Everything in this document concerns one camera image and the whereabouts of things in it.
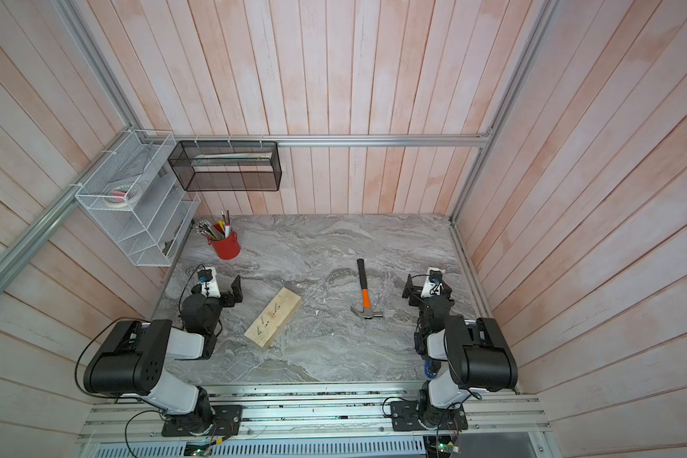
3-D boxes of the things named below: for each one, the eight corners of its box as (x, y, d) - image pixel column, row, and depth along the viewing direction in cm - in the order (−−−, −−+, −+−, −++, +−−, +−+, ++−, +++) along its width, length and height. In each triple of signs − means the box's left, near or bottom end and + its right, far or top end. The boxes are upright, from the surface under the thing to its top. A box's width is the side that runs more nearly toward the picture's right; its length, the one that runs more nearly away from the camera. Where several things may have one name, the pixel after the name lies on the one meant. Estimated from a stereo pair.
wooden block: (248, 338, 90) (244, 332, 86) (285, 293, 100) (283, 286, 97) (267, 351, 87) (264, 345, 84) (303, 303, 98) (302, 296, 94)
